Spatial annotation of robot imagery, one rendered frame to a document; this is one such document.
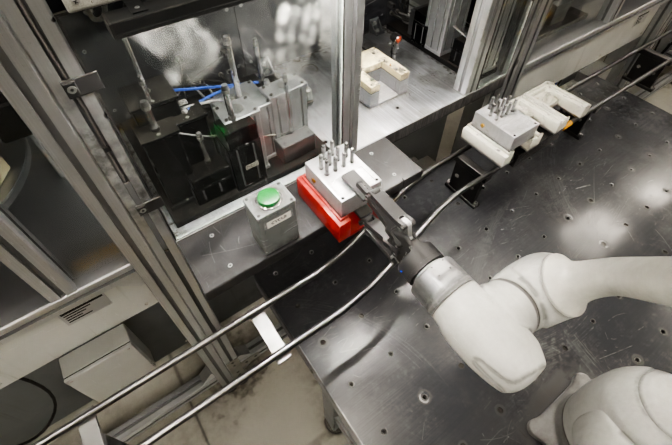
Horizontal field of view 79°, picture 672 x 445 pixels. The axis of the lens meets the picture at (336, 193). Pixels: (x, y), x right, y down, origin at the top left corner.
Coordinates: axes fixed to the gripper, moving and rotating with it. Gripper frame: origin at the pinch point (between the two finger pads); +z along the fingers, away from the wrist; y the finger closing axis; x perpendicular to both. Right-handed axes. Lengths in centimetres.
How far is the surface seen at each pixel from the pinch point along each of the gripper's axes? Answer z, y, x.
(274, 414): -4, -99, 31
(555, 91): 4, -11, -77
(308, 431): -15, -98, 24
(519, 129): -2.8, -6.0, -48.7
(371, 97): 26.3, -5.3, -25.1
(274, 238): 2.4, -4.0, 17.2
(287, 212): 2.4, 1.7, 13.9
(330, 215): -0.1, -2.4, 6.1
